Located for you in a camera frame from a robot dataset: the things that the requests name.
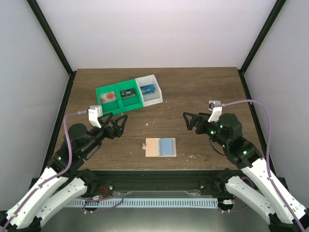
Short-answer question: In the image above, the light blue slotted cable duct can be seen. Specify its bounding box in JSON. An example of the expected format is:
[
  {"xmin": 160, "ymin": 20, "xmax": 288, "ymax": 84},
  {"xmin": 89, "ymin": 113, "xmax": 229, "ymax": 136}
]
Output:
[{"xmin": 67, "ymin": 198, "xmax": 218, "ymax": 209}]

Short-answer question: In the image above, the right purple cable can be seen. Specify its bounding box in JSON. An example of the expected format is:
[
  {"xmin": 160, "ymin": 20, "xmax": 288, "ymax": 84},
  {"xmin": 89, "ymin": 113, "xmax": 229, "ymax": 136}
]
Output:
[{"xmin": 218, "ymin": 100, "xmax": 307, "ymax": 232}]

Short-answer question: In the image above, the black card in bin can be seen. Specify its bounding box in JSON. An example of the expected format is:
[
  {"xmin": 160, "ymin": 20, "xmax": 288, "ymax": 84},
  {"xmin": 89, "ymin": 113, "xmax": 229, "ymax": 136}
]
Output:
[{"xmin": 120, "ymin": 88, "xmax": 136, "ymax": 99}]

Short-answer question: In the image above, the green bin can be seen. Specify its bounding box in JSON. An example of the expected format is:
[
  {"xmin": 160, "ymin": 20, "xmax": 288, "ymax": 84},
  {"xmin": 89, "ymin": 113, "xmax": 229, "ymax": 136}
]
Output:
[
  {"xmin": 96, "ymin": 84, "xmax": 124, "ymax": 115},
  {"xmin": 116, "ymin": 79, "xmax": 143, "ymax": 112}
]

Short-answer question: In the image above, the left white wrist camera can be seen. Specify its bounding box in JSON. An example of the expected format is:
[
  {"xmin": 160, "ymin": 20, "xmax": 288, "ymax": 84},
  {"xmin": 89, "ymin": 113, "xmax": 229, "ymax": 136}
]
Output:
[{"xmin": 88, "ymin": 105, "xmax": 103, "ymax": 128}]

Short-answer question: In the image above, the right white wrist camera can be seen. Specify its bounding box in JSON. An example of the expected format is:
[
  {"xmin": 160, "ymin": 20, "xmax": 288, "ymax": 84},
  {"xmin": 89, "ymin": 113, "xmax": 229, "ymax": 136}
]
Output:
[{"xmin": 208, "ymin": 101, "xmax": 222, "ymax": 123}]

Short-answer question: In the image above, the middle green bin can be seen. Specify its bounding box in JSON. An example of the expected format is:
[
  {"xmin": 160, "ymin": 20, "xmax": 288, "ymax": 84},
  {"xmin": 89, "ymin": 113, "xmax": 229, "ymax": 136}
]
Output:
[{"xmin": 116, "ymin": 79, "xmax": 143, "ymax": 112}]

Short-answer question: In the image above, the purple cable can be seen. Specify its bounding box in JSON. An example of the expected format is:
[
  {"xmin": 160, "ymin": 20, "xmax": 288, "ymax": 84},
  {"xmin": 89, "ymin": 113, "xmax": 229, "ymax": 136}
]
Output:
[
  {"xmin": 1, "ymin": 109, "xmax": 90, "ymax": 232},
  {"xmin": 218, "ymin": 100, "xmax": 307, "ymax": 232}
]

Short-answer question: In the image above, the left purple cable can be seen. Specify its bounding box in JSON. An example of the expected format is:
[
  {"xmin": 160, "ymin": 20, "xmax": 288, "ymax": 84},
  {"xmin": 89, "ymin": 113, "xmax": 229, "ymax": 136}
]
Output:
[{"xmin": 1, "ymin": 109, "xmax": 90, "ymax": 232}]

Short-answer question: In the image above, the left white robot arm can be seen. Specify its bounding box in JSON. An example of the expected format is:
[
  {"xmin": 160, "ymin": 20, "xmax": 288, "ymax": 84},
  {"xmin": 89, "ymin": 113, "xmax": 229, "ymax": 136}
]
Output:
[{"xmin": 0, "ymin": 109, "xmax": 128, "ymax": 232}]

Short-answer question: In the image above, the blue card in bin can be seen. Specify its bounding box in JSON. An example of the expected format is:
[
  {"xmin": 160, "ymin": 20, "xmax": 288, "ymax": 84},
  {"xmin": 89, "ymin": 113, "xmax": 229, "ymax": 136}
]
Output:
[{"xmin": 140, "ymin": 84, "xmax": 155, "ymax": 95}]

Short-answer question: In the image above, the white bin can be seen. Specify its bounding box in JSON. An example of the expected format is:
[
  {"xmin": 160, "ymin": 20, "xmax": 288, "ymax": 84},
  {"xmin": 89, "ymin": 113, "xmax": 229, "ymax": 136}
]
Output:
[{"xmin": 135, "ymin": 74, "xmax": 163, "ymax": 107}]

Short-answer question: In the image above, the red dotted card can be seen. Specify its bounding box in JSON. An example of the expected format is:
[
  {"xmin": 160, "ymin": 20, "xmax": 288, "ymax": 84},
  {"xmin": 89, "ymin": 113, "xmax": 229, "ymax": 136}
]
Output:
[{"xmin": 99, "ymin": 91, "xmax": 117, "ymax": 104}]

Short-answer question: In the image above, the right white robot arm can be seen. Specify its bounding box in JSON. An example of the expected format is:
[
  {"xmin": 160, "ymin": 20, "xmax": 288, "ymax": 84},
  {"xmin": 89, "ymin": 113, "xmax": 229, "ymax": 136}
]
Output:
[{"xmin": 183, "ymin": 112, "xmax": 309, "ymax": 232}]

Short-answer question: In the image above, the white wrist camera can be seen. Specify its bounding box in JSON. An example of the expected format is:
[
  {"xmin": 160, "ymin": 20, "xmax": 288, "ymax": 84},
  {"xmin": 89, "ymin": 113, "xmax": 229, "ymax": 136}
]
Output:
[
  {"xmin": 88, "ymin": 105, "xmax": 103, "ymax": 128},
  {"xmin": 208, "ymin": 101, "xmax": 222, "ymax": 123}
]

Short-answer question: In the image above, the pink leather card holder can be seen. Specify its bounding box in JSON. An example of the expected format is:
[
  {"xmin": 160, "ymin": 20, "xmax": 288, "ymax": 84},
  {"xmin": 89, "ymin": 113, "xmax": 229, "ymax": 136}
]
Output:
[{"xmin": 141, "ymin": 138, "xmax": 177, "ymax": 158}]

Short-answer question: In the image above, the left green bin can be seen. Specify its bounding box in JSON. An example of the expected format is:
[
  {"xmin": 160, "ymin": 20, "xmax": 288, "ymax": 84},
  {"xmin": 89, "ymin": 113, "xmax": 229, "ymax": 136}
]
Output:
[{"xmin": 96, "ymin": 84, "xmax": 124, "ymax": 115}]

